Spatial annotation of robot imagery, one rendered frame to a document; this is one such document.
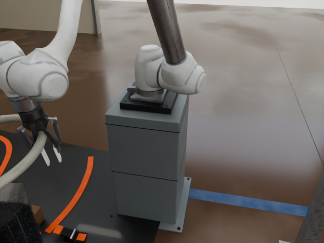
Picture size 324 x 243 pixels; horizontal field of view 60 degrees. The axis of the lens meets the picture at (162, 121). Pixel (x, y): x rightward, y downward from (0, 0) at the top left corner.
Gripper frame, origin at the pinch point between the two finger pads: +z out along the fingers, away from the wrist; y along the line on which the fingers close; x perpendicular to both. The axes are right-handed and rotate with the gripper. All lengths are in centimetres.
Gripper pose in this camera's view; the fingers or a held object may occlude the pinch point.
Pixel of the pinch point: (51, 155)
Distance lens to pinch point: 110.3
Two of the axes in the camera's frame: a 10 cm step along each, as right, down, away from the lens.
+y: -9.4, 2.8, -1.8
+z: 1.5, 8.3, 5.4
